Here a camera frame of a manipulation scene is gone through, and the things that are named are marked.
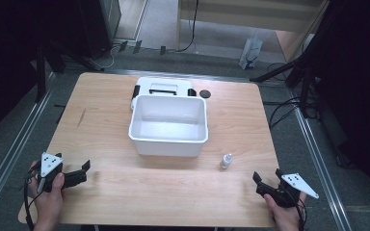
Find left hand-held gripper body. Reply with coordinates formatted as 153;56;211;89
36;151;67;193

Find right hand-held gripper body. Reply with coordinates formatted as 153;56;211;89
270;173;320;209

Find small white bottle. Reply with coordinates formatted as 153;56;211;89
219;152;234;170

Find white plastic storage box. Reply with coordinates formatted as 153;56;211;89
127;93;210;158

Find person's right hand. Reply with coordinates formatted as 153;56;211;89
262;191;308;231

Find person's left hand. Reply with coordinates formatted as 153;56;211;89
27;160;66;226

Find black metal stand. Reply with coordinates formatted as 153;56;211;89
32;35;106;104

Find black tripod stand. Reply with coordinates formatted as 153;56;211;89
249;47;323;119

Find white and blue bag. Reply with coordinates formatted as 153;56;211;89
238;36;264;71

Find white lid with black latches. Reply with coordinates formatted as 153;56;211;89
130;76;198;111

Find dark cabinet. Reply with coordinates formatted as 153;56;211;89
75;0;123;60

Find light wooden furniture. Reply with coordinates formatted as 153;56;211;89
175;0;331;63

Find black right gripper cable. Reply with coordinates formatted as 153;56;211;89
292;196;308;231

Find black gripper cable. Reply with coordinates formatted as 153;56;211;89
22;169;42;231
292;196;308;231

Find metal floor rail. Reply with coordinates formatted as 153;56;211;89
0;71;58;223
288;88;355;231

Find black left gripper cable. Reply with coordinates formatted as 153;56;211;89
22;169;42;231

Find black floor cables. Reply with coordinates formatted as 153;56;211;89
263;62;319;130

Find white floor cable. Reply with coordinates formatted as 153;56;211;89
89;43;119;70

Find black hanging cable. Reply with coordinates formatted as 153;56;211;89
175;0;200;53

